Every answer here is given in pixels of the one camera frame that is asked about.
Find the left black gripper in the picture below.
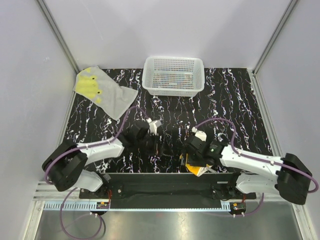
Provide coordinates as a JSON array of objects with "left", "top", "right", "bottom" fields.
[{"left": 135, "top": 132, "right": 173, "bottom": 156}]

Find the grey and orange towel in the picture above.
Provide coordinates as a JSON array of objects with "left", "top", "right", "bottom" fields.
[{"left": 179, "top": 153, "right": 217, "bottom": 177}]

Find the grey towel yellow frog print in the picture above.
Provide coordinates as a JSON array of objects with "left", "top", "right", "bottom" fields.
[{"left": 73, "top": 66, "right": 138, "bottom": 121}]

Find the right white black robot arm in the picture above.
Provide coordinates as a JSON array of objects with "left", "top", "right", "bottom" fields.
[{"left": 181, "top": 132, "right": 312, "bottom": 205}]

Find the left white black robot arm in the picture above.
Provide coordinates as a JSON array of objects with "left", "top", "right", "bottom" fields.
[{"left": 41, "top": 118, "right": 174, "bottom": 198}]

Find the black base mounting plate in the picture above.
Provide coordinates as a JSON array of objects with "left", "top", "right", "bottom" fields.
[{"left": 79, "top": 173, "right": 256, "bottom": 205}]

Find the white plastic mesh basket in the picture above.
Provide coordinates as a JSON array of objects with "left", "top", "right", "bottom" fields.
[{"left": 142, "top": 56, "right": 205, "bottom": 98}]

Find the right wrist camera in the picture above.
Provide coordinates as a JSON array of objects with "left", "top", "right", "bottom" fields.
[{"left": 191, "top": 127, "right": 207, "bottom": 142}]

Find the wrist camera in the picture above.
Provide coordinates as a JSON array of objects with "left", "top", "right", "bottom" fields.
[
  {"left": 191, "top": 127, "right": 207, "bottom": 142},
  {"left": 146, "top": 118, "right": 162, "bottom": 135}
]

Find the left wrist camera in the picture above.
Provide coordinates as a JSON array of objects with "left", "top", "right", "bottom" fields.
[{"left": 146, "top": 118, "right": 162, "bottom": 135}]

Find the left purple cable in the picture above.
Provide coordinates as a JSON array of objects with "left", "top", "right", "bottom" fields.
[{"left": 44, "top": 106, "right": 151, "bottom": 238}]

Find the purple cable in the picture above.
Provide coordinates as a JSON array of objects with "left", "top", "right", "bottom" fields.
[
  {"left": 44, "top": 106, "right": 151, "bottom": 238},
  {"left": 191, "top": 117, "right": 320, "bottom": 218}
]

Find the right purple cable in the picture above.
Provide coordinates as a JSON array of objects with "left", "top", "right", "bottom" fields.
[{"left": 191, "top": 117, "right": 320, "bottom": 218}]

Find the white slotted cable duct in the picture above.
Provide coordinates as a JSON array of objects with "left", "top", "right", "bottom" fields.
[{"left": 43, "top": 200, "right": 246, "bottom": 212}]

